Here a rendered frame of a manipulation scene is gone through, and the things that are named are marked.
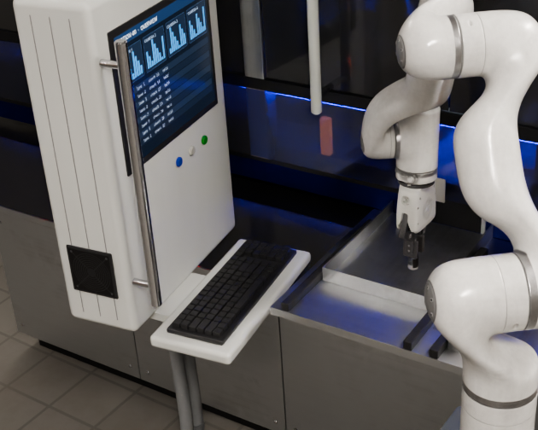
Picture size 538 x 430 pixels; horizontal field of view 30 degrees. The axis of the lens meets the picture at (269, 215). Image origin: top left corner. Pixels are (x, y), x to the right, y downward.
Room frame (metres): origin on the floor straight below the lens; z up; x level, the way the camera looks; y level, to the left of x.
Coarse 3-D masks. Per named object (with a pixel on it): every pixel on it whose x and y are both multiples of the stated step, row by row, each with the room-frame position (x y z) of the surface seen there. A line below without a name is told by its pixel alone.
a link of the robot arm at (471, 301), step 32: (480, 256) 1.28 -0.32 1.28; (512, 256) 1.26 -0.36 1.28; (448, 288) 1.22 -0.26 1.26; (480, 288) 1.21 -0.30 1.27; (512, 288) 1.21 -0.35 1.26; (448, 320) 1.20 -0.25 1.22; (480, 320) 1.19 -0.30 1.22; (512, 320) 1.20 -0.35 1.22; (480, 352) 1.19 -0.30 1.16; (512, 352) 1.23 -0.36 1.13; (480, 384) 1.21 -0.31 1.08; (512, 384) 1.20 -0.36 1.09
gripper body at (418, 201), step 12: (408, 192) 1.76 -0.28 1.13; (420, 192) 1.76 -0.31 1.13; (432, 192) 1.80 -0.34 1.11; (408, 204) 1.76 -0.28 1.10; (420, 204) 1.76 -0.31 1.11; (432, 204) 1.80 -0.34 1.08; (396, 216) 1.77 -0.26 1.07; (408, 216) 1.75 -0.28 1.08; (420, 216) 1.76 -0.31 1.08; (432, 216) 1.80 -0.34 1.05; (420, 228) 1.76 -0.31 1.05
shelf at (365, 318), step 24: (336, 288) 1.81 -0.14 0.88; (288, 312) 1.73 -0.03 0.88; (312, 312) 1.72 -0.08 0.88; (336, 312) 1.72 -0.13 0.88; (360, 312) 1.71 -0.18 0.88; (384, 312) 1.71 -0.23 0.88; (408, 312) 1.70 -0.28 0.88; (360, 336) 1.63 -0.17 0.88; (384, 336) 1.62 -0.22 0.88; (432, 336) 1.61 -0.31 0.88; (432, 360) 1.54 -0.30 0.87; (456, 360) 1.53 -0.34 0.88
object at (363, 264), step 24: (384, 216) 2.08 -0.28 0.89; (360, 240) 1.98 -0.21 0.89; (384, 240) 1.99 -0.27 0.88; (432, 240) 1.98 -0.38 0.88; (456, 240) 1.97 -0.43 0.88; (480, 240) 1.91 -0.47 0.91; (336, 264) 1.89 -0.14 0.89; (360, 264) 1.89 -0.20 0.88; (384, 264) 1.89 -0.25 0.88; (432, 264) 1.88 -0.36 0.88; (360, 288) 1.79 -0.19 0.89; (384, 288) 1.76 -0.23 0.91; (408, 288) 1.79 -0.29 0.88
